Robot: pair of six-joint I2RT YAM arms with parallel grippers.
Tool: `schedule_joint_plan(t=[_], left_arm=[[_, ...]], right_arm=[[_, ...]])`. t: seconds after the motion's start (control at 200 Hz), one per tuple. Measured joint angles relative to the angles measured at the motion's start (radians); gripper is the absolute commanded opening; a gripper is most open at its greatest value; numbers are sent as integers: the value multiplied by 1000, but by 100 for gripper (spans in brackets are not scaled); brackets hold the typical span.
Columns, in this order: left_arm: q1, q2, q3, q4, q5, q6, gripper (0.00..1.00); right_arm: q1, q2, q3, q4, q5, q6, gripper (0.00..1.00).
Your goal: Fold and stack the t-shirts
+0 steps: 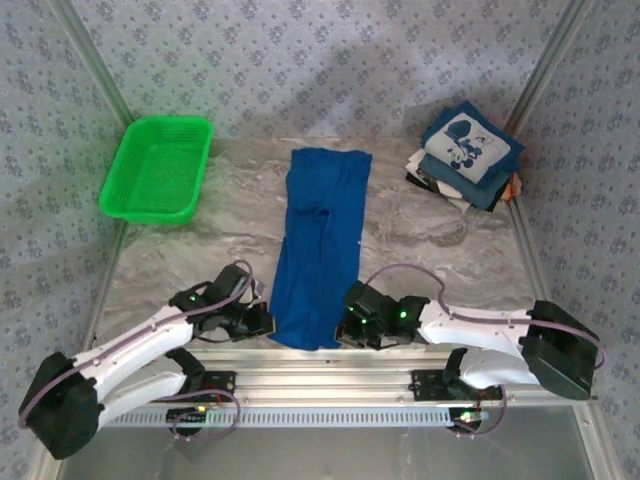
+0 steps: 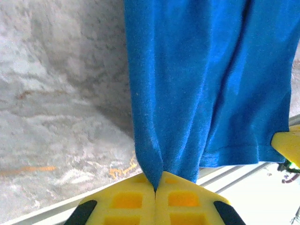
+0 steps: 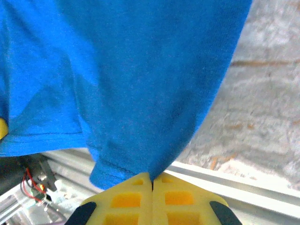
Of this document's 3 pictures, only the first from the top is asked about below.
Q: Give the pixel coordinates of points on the royal blue printed t-shirt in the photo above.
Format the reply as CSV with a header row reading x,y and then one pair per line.
x,y
320,240

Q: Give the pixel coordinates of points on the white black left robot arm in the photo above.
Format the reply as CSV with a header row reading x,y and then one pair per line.
x,y
140,340

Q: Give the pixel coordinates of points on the black controller board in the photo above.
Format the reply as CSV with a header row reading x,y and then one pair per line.
x,y
470,425
187,420

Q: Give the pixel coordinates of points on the green plastic basket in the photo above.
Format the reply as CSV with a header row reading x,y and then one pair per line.
x,y
155,170

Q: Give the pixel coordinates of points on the folded white black t-shirt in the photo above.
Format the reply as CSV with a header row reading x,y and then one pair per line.
x,y
450,192

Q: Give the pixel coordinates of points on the folded slate blue t-shirt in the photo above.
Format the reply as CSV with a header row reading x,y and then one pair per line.
x,y
445,170

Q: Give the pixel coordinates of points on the folded dark navy t-shirt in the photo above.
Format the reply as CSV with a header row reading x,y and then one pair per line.
x,y
492,201

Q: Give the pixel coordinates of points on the folded red orange t-shirt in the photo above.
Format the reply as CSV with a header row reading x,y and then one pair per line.
x,y
512,190

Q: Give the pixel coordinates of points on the folded navy cartoon mouse t-shirt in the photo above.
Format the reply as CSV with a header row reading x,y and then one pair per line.
x,y
470,145

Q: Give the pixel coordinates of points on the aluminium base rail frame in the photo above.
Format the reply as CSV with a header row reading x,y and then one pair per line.
x,y
325,375

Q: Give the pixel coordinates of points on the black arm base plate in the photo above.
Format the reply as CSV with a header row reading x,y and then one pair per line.
x,y
425,385
222,385

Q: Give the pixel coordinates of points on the aluminium frame post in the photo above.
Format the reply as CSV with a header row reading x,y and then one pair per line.
x,y
96,65
547,65

